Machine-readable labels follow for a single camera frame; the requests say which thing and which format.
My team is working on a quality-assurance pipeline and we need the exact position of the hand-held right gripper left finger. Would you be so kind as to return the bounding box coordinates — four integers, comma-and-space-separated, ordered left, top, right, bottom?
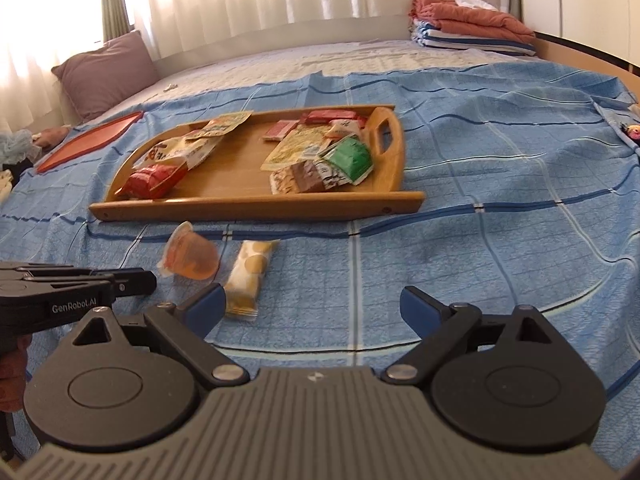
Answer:
70, 282, 251, 389

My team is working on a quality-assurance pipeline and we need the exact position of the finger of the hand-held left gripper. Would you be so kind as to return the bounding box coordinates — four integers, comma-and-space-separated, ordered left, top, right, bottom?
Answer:
0, 261, 115, 282
111, 268, 159, 297

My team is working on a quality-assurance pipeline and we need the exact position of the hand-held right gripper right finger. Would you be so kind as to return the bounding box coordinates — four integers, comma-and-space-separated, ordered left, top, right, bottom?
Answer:
381, 285, 562, 389

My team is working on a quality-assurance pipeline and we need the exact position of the orange jelly cup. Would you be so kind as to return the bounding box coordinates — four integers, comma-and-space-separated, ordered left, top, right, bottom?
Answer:
157, 220, 221, 284

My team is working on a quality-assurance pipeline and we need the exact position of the long cream snack packet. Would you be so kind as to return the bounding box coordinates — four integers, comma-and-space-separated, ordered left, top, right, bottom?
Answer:
223, 238, 280, 322

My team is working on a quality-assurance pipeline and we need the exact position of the red crinkled snack packet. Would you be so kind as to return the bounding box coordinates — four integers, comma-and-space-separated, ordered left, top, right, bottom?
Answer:
116, 163, 189, 200

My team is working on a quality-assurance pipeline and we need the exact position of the white yellow pastry packet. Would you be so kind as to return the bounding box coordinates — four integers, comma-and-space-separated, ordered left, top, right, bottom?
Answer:
132, 134, 222, 172

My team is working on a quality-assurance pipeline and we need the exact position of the wooden serving tray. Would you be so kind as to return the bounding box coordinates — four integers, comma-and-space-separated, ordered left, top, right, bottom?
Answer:
88, 104, 426, 224

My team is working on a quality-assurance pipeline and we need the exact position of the brown peanut snack packet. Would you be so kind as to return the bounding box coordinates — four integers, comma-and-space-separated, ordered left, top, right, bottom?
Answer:
269, 159, 347, 195

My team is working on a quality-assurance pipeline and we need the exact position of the dark green snack packet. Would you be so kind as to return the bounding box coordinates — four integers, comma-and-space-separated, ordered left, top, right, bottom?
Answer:
317, 137, 374, 186

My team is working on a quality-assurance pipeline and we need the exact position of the yellow green snack packet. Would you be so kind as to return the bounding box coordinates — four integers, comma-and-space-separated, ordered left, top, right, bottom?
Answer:
186, 111, 254, 139

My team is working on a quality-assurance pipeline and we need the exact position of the beige seed snack packet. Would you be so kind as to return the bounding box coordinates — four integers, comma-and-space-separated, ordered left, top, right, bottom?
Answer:
259, 126, 332, 172

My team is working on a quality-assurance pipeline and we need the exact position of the clear red label bar packet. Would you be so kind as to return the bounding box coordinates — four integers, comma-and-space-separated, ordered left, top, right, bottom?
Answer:
262, 119, 301, 141

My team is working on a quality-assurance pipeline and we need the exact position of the white red-edged snack packet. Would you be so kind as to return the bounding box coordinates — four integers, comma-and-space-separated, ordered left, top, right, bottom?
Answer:
324, 118, 367, 141

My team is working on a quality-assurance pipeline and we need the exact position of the long red snack packet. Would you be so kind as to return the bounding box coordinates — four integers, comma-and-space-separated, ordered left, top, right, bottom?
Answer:
299, 108, 369, 126

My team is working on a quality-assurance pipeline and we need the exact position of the person's left hand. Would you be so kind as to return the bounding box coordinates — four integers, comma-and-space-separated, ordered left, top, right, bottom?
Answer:
0, 332, 32, 412

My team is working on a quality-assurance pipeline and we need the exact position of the pink soft object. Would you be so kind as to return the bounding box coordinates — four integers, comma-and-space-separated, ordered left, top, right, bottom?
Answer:
31, 126, 72, 149

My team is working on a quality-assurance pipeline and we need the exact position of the red plastic tray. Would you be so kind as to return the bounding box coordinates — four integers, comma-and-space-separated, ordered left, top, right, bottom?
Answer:
34, 110, 145, 175

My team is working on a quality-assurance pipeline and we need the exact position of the blue checked bedsheet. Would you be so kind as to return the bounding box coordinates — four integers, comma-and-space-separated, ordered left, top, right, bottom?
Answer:
0, 62, 640, 443

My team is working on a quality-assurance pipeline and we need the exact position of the purple pillow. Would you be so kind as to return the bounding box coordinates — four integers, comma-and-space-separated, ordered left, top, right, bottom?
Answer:
50, 29, 162, 124

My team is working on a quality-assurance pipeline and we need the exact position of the pale patterned mattress pad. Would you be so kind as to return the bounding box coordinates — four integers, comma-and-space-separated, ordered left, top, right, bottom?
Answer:
84, 39, 547, 122

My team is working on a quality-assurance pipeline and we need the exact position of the blue white striped folded blanket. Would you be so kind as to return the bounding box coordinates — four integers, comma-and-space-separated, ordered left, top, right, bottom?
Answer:
410, 18, 538, 57

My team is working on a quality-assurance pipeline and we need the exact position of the white window ledge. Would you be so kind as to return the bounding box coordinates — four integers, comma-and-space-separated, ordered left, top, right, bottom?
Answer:
151, 24, 417, 79

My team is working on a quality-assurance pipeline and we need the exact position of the stack of folded blankets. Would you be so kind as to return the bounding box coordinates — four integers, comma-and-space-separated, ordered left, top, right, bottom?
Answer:
409, 0, 537, 44

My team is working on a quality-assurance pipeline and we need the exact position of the white wardrobe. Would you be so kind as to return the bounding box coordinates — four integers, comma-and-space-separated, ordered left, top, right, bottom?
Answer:
517, 0, 640, 69

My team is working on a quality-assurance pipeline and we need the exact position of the wooden bed frame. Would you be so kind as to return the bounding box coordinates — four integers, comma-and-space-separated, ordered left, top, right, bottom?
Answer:
534, 31, 640, 102

